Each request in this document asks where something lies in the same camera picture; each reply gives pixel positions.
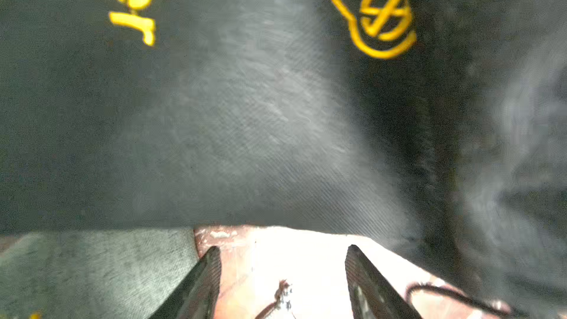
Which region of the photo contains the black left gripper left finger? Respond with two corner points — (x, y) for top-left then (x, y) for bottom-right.
(149, 246), (221, 319)

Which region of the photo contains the black hair dryer bag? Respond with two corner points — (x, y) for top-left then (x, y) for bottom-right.
(1, 0), (566, 318)

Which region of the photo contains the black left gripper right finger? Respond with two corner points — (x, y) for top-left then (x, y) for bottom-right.
(345, 245), (422, 319)

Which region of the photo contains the grey fabric drawstring pouch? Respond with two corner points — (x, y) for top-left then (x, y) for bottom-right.
(1, 228), (198, 318)

